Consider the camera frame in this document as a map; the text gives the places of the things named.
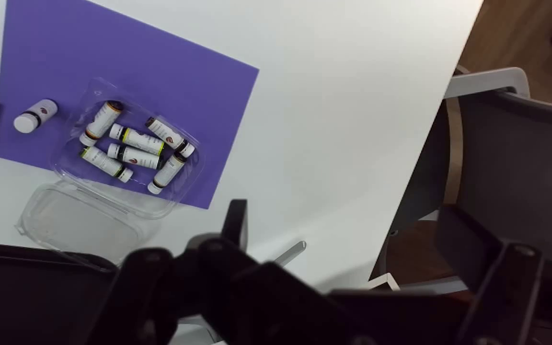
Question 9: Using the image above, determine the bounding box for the grey mesh office chair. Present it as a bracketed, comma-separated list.
[441, 66, 552, 275]

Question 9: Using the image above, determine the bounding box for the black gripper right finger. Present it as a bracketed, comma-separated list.
[439, 204, 549, 345]

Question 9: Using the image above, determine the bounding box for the white tube with black cap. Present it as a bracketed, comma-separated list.
[77, 100, 125, 150]
[108, 123, 167, 158]
[81, 146, 137, 187]
[12, 97, 62, 137]
[146, 154, 188, 198]
[146, 118, 200, 162]
[106, 143, 163, 173]

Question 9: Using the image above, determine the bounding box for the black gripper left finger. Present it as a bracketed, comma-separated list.
[89, 198, 330, 345]

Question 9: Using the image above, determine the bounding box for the purple rectangular mat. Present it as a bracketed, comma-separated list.
[0, 0, 261, 212]

